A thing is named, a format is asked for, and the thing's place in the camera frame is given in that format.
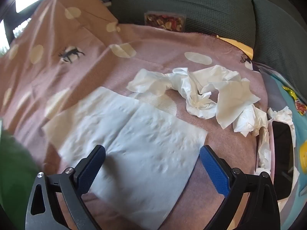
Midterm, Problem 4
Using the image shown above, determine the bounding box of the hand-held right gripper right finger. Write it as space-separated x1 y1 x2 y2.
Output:
199 145 281 230

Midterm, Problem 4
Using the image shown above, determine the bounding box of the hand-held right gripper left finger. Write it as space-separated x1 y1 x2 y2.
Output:
25 144 106 230

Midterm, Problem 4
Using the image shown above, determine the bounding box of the crumpled white tissue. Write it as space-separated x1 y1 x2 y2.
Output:
267 106 295 126
198 65 261 130
186 90 217 119
127 67 190 94
254 126 272 176
232 104 268 137

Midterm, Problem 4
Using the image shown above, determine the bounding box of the flat white paper towel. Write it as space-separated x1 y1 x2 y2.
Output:
43 86 208 224

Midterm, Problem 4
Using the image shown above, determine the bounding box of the black phone with white case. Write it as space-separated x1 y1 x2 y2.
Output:
267 119 297 201

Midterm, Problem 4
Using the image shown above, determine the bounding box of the teal printed cloth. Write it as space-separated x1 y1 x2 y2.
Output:
254 62 307 230

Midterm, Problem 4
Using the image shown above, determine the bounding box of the pink polka-dot deer blanket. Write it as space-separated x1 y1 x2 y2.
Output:
0 0 268 230

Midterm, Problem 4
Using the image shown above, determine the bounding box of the tray of dried snacks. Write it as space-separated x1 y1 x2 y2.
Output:
144 11 187 33

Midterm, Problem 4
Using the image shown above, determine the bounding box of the black-framed window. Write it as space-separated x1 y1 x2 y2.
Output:
0 0 56 53

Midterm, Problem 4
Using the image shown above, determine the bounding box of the grey-green sofa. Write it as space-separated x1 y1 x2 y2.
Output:
109 0 307 96

